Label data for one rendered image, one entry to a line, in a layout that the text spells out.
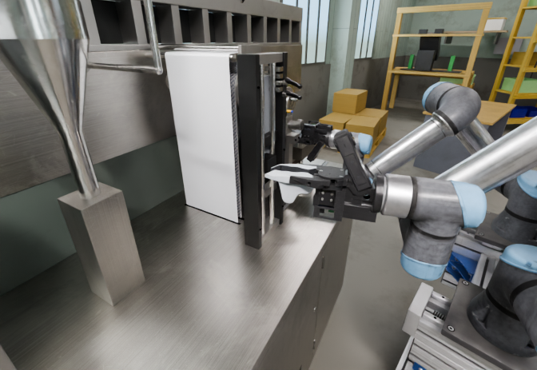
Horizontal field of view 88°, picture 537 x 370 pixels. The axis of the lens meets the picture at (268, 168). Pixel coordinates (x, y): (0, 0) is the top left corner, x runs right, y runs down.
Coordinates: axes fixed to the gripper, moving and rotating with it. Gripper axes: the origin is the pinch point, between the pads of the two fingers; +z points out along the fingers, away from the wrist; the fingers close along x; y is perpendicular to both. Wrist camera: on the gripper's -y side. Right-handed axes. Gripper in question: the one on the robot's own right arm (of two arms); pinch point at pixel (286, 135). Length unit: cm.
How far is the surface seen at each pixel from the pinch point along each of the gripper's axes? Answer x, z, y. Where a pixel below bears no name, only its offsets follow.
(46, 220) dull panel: 80, 31, -6
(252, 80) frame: 49, -15, 30
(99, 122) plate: 60, 30, 16
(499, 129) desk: -369, -144, -72
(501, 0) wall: -729, -143, 114
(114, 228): 77, 4, 0
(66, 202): 82, 9, 8
